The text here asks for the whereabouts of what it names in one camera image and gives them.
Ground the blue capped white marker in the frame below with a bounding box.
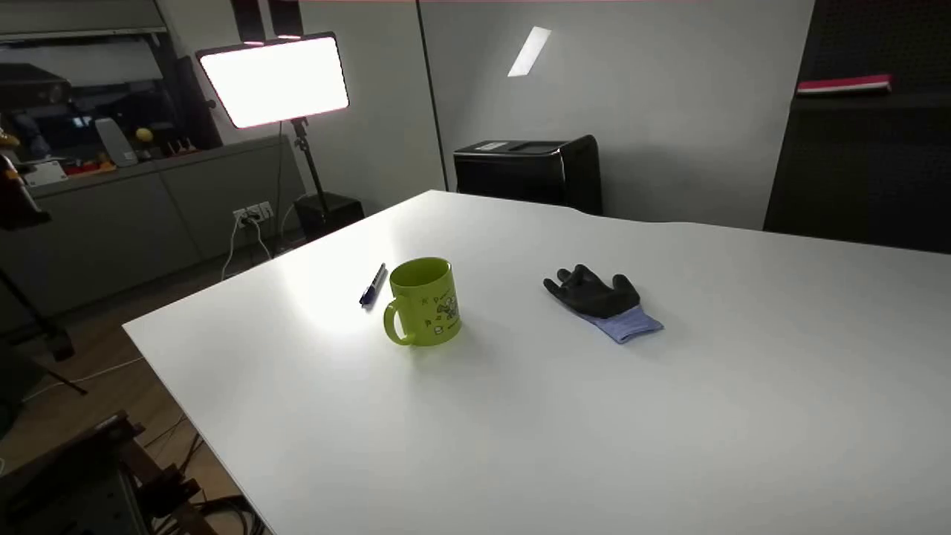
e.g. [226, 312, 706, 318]
[357, 262, 389, 314]

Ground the green cartoon print mug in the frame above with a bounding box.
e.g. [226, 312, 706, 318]
[379, 256, 467, 349]

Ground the low black cabinet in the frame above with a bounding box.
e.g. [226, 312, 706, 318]
[452, 134, 606, 217]

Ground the black and blue work glove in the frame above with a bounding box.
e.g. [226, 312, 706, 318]
[541, 262, 664, 346]

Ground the black stand base box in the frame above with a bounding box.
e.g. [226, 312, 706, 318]
[294, 189, 364, 244]

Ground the black light stand pole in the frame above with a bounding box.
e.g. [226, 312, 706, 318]
[287, 114, 336, 217]

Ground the white power strip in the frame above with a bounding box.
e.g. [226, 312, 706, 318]
[229, 199, 275, 224]

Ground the bright LED light panel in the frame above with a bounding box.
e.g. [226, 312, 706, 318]
[192, 28, 352, 134]

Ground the grey counter cabinet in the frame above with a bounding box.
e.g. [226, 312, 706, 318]
[0, 129, 299, 336]

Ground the dark shelf unit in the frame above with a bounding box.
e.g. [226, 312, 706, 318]
[762, 0, 951, 256]

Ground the pink book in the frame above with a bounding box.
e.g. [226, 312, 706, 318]
[792, 70, 893, 98]

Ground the white container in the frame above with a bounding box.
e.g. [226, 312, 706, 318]
[24, 156, 69, 189]

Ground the black equipment clutter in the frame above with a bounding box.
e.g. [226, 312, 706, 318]
[0, 413, 269, 535]

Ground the white power cable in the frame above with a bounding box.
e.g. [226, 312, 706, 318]
[216, 214, 275, 278]

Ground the black tripod with camera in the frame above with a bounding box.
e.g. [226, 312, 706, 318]
[0, 144, 91, 397]

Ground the grey wall cabinet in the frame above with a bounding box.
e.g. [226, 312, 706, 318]
[0, 0, 173, 48]

